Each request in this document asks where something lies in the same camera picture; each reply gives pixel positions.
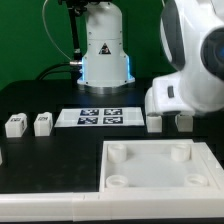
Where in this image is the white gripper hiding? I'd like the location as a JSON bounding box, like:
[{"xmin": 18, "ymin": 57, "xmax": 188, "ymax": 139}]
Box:
[{"xmin": 145, "ymin": 76, "xmax": 194, "ymax": 116}]

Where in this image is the black cable bundle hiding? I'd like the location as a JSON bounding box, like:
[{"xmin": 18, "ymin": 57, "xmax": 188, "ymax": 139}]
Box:
[{"xmin": 35, "ymin": 61, "xmax": 83, "ymax": 81}]

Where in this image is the white L-shaped fence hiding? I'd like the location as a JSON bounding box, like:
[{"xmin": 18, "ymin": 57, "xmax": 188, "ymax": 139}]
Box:
[{"xmin": 0, "ymin": 142, "xmax": 224, "ymax": 223}]

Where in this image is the white sheet with tags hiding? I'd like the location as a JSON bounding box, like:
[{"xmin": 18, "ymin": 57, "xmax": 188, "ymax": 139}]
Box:
[{"xmin": 55, "ymin": 107, "xmax": 144, "ymax": 128}]

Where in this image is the white square tabletop part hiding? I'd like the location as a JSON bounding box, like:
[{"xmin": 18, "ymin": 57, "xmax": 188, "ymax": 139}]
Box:
[{"xmin": 99, "ymin": 139, "xmax": 224, "ymax": 192}]

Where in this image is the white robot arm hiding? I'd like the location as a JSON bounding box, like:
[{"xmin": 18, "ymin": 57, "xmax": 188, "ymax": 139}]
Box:
[{"xmin": 78, "ymin": 0, "xmax": 224, "ymax": 116}]

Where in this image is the white cable left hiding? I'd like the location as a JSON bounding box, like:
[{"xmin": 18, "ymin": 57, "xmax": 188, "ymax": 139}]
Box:
[{"xmin": 41, "ymin": 0, "xmax": 73, "ymax": 62}]

